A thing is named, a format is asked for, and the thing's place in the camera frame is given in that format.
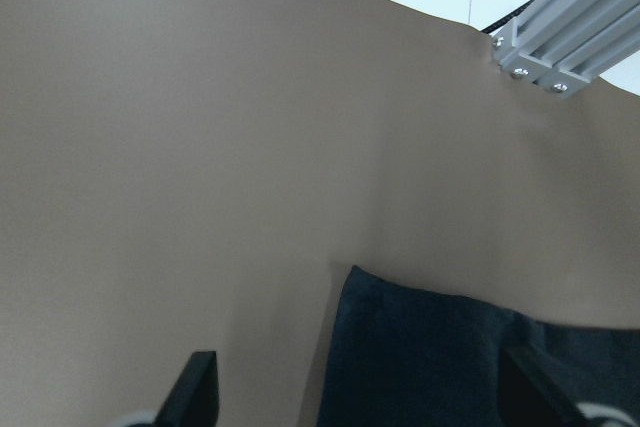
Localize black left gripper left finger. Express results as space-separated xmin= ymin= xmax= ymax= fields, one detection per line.
xmin=155 ymin=351 xmax=220 ymax=427

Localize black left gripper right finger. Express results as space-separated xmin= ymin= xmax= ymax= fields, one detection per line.
xmin=499 ymin=346 xmax=588 ymax=426

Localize black graphic t-shirt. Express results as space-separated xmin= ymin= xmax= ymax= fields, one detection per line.
xmin=317 ymin=267 xmax=639 ymax=426

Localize aluminium frame cage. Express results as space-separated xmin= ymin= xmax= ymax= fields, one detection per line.
xmin=493 ymin=0 xmax=639 ymax=98

